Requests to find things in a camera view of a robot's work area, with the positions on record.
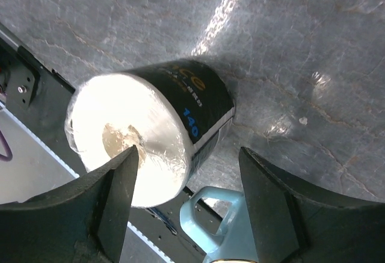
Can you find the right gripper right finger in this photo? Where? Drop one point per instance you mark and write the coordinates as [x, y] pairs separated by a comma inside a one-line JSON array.
[[293, 220]]

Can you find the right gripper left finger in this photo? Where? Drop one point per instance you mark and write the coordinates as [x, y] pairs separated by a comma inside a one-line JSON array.
[[84, 220]]

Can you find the white paper roll front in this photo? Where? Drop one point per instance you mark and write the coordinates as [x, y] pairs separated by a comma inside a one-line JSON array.
[[175, 113]]

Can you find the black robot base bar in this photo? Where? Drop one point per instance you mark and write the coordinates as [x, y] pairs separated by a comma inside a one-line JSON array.
[[38, 97]]

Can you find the light blue white mug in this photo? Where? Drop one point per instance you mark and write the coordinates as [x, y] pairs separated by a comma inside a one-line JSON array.
[[233, 241]]

